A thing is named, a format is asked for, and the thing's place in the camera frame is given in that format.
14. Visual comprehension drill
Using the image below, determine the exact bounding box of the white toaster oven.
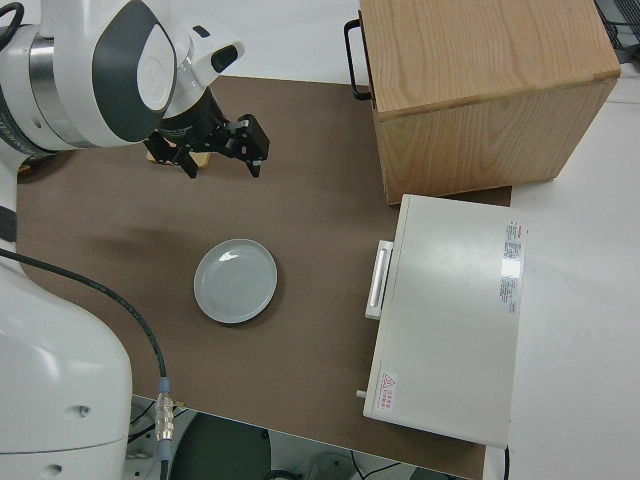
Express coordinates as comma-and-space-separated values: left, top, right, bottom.
353, 193, 531, 448

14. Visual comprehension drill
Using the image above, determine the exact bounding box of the black wire rack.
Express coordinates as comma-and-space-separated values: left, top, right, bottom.
594, 0, 640, 51

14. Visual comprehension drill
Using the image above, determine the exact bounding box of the gray plate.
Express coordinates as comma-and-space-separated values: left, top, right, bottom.
193, 238, 279, 325

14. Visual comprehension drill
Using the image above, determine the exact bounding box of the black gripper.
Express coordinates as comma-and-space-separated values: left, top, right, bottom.
143, 92, 271, 180

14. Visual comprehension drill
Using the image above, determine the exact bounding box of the brown table mat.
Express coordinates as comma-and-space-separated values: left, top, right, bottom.
14, 74, 514, 480

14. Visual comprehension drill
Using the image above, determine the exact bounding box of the wooden mug rack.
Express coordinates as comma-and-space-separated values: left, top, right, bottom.
145, 148, 212, 171

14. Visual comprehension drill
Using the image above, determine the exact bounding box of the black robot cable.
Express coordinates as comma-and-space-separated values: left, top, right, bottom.
0, 247, 177, 480

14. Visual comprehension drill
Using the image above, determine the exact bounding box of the wooden cabinet with handle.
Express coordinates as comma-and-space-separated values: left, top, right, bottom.
343, 0, 623, 206

